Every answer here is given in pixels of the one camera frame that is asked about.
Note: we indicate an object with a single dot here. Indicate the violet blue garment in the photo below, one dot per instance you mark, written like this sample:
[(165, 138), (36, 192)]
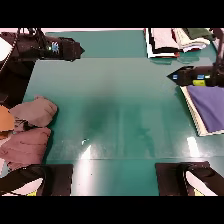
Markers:
[(210, 106)]

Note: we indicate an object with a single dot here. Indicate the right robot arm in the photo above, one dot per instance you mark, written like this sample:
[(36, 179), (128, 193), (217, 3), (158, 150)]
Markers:
[(208, 76)]

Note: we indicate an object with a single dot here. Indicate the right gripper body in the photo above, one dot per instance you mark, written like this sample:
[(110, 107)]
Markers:
[(185, 76)]

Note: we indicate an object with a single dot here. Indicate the grey-brown garment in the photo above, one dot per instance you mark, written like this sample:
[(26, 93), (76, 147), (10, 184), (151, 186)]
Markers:
[(35, 111)]

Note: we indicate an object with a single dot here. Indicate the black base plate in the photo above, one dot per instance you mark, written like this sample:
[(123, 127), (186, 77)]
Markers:
[(60, 180), (168, 180)]

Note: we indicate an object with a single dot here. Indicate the dusky pink garment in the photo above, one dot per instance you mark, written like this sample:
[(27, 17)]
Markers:
[(25, 146)]

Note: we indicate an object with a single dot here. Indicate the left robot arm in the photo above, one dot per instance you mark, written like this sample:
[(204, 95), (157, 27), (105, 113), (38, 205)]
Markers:
[(30, 46)]

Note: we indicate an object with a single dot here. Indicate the dark green garment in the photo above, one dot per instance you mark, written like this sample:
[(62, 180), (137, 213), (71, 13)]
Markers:
[(200, 32)]

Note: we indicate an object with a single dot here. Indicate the orange garment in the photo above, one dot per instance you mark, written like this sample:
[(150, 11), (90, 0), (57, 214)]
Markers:
[(6, 119)]

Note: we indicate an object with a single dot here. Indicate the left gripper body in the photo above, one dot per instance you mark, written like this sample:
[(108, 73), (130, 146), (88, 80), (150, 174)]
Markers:
[(70, 49)]

